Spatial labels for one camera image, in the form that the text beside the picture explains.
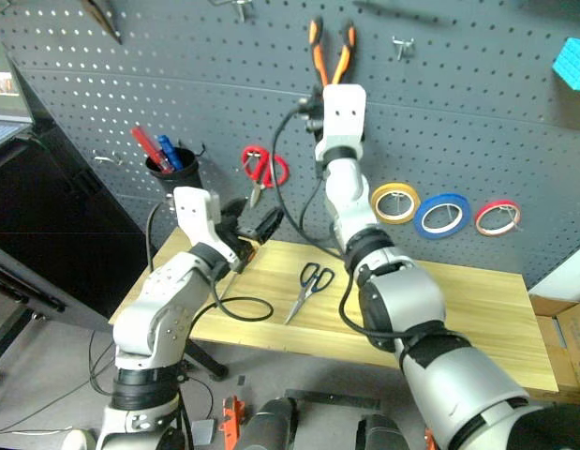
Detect red handled scissors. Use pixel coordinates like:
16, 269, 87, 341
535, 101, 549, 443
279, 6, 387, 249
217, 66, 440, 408
241, 144, 290, 208

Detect yellow tape roll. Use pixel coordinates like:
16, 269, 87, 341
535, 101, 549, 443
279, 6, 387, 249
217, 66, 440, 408
370, 182, 422, 225

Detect dark grey pegboard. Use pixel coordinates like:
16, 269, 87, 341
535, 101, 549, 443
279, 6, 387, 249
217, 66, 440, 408
0, 0, 580, 292

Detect teal ribbed box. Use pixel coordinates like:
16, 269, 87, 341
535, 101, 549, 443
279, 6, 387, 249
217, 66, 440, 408
551, 37, 580, 93

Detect black blue handled scissors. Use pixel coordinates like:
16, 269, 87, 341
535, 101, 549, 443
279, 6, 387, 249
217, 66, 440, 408
283, 262, 336, 326

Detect blue handled screwdriver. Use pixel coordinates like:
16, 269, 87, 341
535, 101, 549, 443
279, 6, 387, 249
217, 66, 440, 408
156, 134, 186, 173

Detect black table leg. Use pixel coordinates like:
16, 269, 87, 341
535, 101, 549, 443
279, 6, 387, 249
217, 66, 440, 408
184, 339, 231, 381

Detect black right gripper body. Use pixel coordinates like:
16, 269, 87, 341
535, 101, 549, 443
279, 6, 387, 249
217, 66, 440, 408
304, 90, 326, 140

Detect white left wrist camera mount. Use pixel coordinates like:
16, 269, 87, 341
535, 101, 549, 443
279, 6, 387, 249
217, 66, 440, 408
171, 185, 242, 267

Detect red tape roll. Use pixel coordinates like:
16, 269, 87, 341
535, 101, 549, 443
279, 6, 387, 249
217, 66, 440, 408
474, 200, 523, 237

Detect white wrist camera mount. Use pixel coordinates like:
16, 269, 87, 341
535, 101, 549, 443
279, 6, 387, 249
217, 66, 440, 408
171, 185, 242, 267
315, 83, 368, 163

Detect black cabinet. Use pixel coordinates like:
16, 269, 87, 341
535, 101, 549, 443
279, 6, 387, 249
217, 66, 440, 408
0, 107, 150, 324

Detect blue tape roll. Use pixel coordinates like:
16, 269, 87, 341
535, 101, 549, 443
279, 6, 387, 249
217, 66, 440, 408
413, 191, 472, 241

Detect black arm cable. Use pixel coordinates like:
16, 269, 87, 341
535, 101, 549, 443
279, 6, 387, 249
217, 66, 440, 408
145, 201, 275, 341
272, 96, 426, 341

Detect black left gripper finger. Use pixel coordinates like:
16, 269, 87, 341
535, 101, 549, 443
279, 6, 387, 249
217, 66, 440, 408
256, 206, 286, 246
221, 197, 249, 233

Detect brown cardboard box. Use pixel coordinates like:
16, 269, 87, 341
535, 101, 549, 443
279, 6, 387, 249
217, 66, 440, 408
528, 290, 580, 396

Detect orange handled screwdriver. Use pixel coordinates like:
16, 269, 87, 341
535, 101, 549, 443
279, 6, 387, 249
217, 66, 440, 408
218, 242, 260, 301

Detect grey open laptop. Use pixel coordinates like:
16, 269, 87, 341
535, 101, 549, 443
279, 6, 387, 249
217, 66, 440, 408
0, 27, 36, 154

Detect orange black pliers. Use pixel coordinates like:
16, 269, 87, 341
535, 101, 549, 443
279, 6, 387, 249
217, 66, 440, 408
308, 15, 358, 88

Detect grey foot pedal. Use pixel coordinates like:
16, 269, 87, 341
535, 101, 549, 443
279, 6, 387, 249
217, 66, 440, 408
191, 419, 216, 446

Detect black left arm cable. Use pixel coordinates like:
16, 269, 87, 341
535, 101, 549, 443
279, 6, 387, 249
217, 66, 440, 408
145, 201, 275, 341

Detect metal pegboard hook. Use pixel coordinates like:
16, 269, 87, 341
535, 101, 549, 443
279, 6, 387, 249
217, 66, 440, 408
92, 149, 126, 167
209, 0, 253, 23
391, 35, 416, 61

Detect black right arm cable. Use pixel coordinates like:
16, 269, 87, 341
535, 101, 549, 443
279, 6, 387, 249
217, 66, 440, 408
272, 96, 426, 341

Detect black tool holder cup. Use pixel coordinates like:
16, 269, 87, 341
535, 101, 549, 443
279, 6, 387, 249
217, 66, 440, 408
144, 146, 202, 196

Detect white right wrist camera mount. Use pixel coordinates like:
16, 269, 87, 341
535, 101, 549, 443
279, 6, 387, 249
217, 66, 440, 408
315, 83, 368, 163

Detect orange black floor tool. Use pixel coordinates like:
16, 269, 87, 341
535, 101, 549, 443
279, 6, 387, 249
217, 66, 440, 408
221, 396, 248, 450

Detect black floor cable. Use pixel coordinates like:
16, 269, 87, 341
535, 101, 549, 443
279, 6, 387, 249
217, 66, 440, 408
85, 327, 118, 398

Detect dark rounded shape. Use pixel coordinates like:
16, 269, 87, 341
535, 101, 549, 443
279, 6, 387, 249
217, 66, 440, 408
242, 397, 300, 450
354, 412, 412, 450

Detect black flat metal bar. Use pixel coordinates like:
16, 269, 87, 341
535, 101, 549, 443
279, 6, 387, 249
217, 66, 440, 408
284, 388, 382, 413

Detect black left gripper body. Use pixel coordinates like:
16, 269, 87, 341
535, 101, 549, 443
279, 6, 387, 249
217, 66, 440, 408
213, 218, 263, 274

